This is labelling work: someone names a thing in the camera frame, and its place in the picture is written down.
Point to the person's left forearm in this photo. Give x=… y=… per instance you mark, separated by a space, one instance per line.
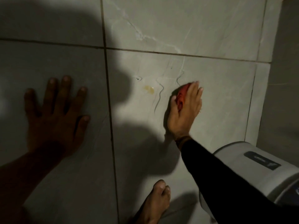
x=21 y=181

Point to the red scrubbing pad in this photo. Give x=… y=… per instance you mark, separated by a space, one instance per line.
x=182 y=95

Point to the person's left thumb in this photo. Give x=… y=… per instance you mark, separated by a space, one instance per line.
x=82 y=127

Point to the person's left little finger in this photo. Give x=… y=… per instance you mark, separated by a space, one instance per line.
x=30 y=101

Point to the person's left hand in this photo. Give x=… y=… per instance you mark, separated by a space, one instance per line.
x=52 y=130

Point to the person's right hand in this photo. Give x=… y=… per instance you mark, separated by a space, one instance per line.
x=183 y=118

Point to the person's left middle finger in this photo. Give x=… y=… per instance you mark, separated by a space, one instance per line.
x=63 y=90

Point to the white plastic appliance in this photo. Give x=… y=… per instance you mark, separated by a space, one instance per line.
x=252 y=170

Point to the person's bare foot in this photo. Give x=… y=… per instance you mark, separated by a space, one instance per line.
x=153 y=205

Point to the person's right thumb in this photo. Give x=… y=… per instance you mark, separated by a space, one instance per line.
x=172 y=106

